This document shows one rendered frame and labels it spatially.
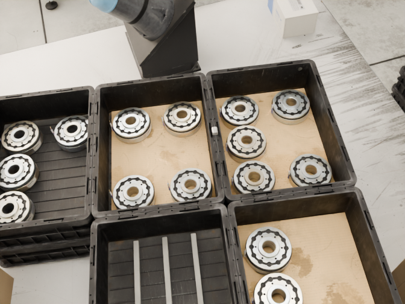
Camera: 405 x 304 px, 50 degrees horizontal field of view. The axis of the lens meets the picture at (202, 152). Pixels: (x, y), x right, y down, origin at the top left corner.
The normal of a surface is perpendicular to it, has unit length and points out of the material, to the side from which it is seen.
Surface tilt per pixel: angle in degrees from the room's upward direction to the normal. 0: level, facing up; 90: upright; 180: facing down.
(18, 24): 0
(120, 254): 0
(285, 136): 0
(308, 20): 90
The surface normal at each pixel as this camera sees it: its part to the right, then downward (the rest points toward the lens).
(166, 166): -0.05, -0.55
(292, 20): 0.20, 0.81
